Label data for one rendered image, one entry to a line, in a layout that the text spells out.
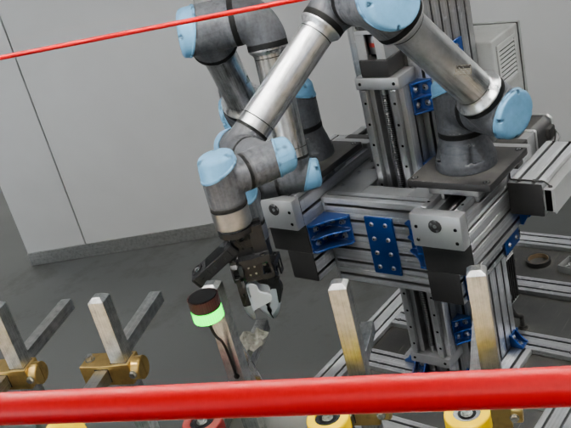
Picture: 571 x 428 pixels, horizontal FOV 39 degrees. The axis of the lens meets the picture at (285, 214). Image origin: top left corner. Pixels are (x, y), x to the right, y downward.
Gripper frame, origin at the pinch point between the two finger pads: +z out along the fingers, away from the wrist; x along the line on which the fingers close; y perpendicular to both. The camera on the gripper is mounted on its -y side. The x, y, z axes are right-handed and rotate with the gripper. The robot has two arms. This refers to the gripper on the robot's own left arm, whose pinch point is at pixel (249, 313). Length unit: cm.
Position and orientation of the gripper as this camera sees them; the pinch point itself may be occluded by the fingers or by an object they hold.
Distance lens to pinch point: 169.7
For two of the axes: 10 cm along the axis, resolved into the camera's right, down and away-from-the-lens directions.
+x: -1.1, -3.9, 9.1
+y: 9.7, -2.6, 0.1
